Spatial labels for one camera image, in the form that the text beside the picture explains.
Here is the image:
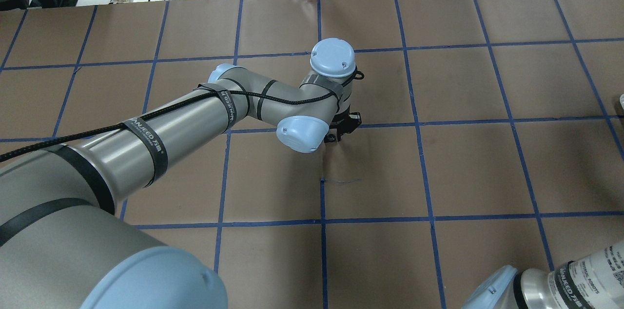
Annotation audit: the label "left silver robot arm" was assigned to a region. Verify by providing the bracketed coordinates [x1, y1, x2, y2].
[0, 38, 362, 309]

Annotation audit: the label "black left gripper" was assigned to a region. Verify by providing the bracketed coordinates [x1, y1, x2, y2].
[323, 109, 362, 144]

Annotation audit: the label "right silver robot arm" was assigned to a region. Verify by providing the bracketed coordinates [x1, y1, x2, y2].
[462, 242, 624, 309]

